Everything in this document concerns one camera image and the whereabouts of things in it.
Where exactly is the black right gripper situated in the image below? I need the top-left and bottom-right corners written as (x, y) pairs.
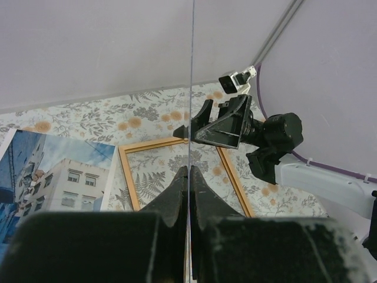
top-left (173, 94), bottom-right (262, 147)

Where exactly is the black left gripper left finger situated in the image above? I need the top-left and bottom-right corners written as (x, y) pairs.
top-left (1, 167), bottom-right (188, 282)

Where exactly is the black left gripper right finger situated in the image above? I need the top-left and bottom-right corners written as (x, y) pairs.
top-left (190, 166), bottom-right (376, 282)

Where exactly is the wooden picture frame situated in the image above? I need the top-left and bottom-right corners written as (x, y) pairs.
top-left (118, 137), bottom-right (256, 217)

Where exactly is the clear glass pane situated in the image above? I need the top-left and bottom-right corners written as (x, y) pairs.
top-left (187, 0), bottom-right (196, 282)

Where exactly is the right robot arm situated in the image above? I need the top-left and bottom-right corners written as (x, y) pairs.
top-left (173, 94), bottom-right (376, 258)

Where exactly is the building photo print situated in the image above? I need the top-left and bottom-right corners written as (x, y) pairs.
top-left (1, 129), bottom-right (117, 251)

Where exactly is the floral patterned table mat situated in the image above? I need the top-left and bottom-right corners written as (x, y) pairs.
top-left (1, 83), bottom-right (326, 217)

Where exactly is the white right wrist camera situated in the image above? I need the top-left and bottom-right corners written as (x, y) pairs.
top-left (219, 65), bottom-right (257, 94)

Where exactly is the right aluminium corner post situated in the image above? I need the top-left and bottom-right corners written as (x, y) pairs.
top-left (252, 0), bottom-right (305, 66)

